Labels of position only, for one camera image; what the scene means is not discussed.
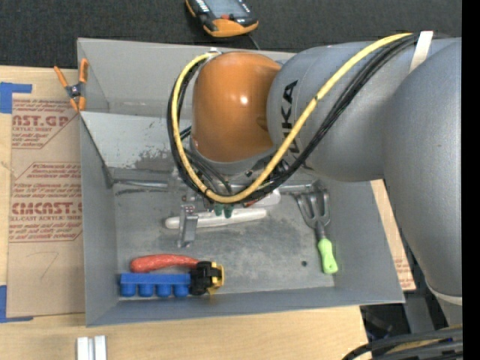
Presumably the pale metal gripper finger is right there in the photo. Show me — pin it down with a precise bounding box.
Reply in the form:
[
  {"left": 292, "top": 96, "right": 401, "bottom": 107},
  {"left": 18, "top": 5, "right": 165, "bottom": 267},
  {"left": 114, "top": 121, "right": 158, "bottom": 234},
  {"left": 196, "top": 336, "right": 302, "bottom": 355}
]
[
  {"left": 176, "top": 203, "right": 188, "bottom": 249},
  {"left": 186, "top": 205, "right": 200, "bottom": 242}
]

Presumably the white long rounded stick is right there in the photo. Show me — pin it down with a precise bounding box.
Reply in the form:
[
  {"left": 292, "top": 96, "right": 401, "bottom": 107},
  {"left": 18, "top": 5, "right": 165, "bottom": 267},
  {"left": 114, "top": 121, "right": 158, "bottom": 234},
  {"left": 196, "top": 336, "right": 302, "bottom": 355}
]
[{"left": 164, "top": 207, "right": 269, "bottom": 230}]

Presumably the red-orange toy sausage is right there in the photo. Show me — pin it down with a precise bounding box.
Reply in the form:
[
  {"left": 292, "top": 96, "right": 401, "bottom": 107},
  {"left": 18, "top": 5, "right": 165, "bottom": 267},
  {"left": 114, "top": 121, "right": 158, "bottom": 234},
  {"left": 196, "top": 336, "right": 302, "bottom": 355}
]
[{"left": 130, "top": 253, "right": 200, "bottom": 274}]

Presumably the black and yellow toy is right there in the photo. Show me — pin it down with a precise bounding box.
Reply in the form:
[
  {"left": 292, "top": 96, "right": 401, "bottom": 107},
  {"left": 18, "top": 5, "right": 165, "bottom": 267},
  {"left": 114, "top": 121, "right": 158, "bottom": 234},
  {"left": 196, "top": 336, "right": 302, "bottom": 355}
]
[{"left": 188, "top": 260, "right": 226, "bottom": 296}]

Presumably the blue block with round pegs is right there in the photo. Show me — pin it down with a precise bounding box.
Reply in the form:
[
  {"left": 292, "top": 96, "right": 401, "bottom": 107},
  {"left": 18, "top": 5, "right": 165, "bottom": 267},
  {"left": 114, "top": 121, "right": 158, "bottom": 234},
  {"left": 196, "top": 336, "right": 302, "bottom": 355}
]
[{"left": 118, "top": 272, "right": 193, "bottom": 299}]

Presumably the grey metal bin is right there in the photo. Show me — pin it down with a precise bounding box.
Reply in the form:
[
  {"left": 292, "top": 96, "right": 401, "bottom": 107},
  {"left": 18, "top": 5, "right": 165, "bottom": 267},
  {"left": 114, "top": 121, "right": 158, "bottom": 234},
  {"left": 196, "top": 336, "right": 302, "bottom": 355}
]
[{"left": 76, "top": 37, "right": 407, "bottom": 328}]

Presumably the brown cardboard board red print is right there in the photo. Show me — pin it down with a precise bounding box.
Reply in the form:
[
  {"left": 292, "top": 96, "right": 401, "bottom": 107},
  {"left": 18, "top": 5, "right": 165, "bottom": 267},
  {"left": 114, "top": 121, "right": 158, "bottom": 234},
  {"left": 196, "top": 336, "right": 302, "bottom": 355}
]
[{"left": 0, "top": 64, "right": 418, "bottom": 324}]

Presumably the metal garden fork green handle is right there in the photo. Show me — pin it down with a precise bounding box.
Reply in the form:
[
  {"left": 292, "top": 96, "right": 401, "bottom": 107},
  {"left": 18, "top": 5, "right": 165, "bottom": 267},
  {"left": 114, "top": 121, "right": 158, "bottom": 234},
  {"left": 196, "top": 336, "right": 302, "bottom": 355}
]
[{"left": 294, "top": 185, "right": 339, "bottom": 276}]

